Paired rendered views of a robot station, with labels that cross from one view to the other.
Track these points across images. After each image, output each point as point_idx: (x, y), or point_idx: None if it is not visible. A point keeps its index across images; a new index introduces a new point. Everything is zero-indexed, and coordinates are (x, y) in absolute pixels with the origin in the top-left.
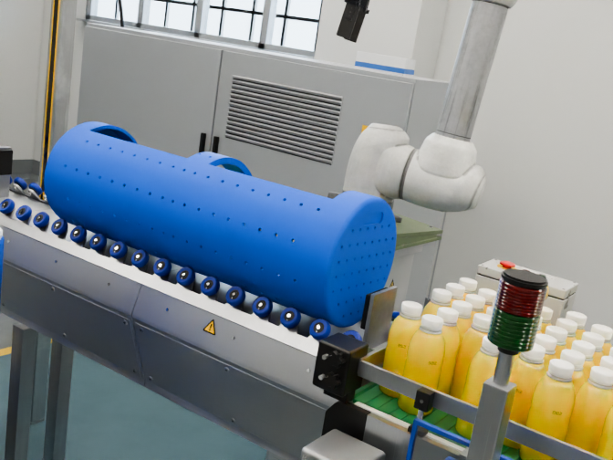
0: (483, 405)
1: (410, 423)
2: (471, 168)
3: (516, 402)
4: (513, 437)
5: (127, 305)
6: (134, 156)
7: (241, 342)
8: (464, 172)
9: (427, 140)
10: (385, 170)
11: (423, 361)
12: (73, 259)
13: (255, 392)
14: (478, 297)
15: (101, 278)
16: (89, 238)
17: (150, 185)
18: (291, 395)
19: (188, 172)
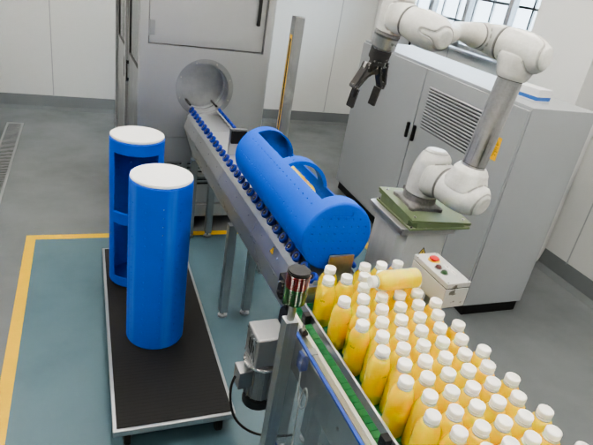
0: (281, 327)
1: (306, 328)
2: (476, 189)
3: (348, 335)
4: (329, 350)
5: (251, 228)
6: (264, 152)
7: (279, 262)
8: (469, 190)
9: (454, 164)
10: (424, 178)
11: (318, 298)
12: (242, 198)
13: None
14: None
15: (247, 211)
16: None
17: (262, 169)
18: None
19: (277, 166)
